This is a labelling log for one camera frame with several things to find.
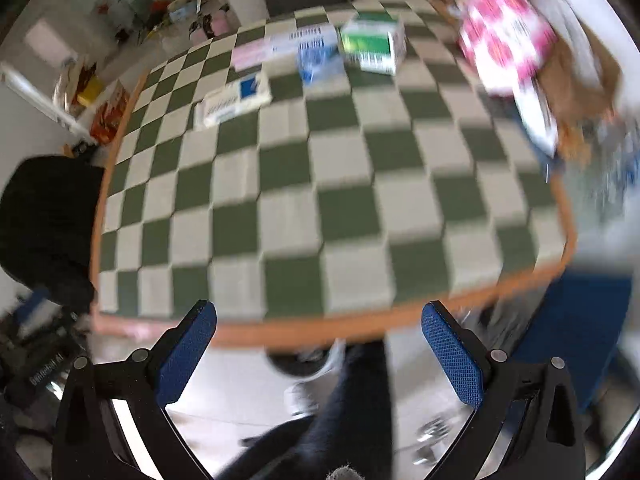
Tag green white carton box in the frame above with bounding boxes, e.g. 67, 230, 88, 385
340, 11, 407, 76

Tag black chair with jacket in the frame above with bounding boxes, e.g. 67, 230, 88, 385
0, 156, 106, 306

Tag small blue packet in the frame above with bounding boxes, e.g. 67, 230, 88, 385
297, 42, 346, 86

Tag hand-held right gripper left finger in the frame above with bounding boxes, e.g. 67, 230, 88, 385
51, 300, 218, 480

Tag person's legs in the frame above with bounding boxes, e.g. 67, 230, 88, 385
240, 340, 396, 480

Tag green white checkered tablecloth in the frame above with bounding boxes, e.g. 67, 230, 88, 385
90, 2, 578, 348

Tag white plastic bag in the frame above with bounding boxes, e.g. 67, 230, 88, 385
525, 0, 601, 81

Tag orange snack packet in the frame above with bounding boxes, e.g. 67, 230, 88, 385
555, 120, 593, 168

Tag blue stool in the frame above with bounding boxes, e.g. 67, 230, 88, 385
515, 272, 633, 416

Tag pink floral paper bag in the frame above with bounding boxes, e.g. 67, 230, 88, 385
457, 0, 558, 98

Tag blue label water bottle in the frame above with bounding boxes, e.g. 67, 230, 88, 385
612, 122, 640, 188

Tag white trash bin black liner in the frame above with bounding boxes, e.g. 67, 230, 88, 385
265, 340, 348, 378

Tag crumpled white tissue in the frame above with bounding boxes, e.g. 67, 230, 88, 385
512, 80, 558, 158

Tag white blue medicine box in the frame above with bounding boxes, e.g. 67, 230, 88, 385
194, 71, 273, 130

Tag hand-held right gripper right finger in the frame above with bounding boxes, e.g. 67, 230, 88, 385
421, 300, 587, 480

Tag pink white long box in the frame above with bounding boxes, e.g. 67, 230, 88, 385
231, 22, 338, 72

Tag pink suitcase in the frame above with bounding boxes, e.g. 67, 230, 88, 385
207, 10, 238, 38

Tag brown cardboard box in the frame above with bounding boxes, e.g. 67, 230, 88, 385
535, 20, 623, 121

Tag grey fluffy slipper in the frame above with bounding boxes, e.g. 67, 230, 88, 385
285, 380, 321, 418

